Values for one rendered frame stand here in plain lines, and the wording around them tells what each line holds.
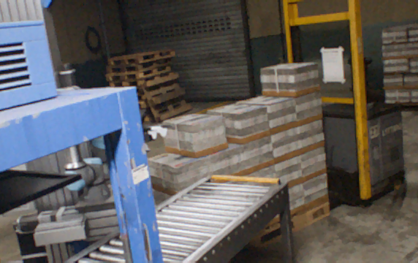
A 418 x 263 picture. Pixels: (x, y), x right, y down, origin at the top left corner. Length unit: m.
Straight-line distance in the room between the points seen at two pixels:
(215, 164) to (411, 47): 5.19
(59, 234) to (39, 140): 1.71
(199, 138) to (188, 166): 0.21
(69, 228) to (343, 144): 2.67
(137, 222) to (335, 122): 3.39
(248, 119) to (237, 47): 7.33
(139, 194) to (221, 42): 9.74
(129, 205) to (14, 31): 0.53
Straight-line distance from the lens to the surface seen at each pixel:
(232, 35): 10.87
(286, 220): 2.77
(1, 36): 1.30
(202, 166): 3.33
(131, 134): 1.32
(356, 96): 4.19
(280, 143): 3.81
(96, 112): 1.24
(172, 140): 3.51
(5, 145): 1.07
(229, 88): 11.06
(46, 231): 2.83
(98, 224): 2.88
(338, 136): 4.60
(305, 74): 3.96
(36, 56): 1.35
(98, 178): 2.81
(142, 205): 1.37
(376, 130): 4.48
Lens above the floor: 1.68
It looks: 13 degrees down
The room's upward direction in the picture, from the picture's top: 7 degrees counter-clockwise
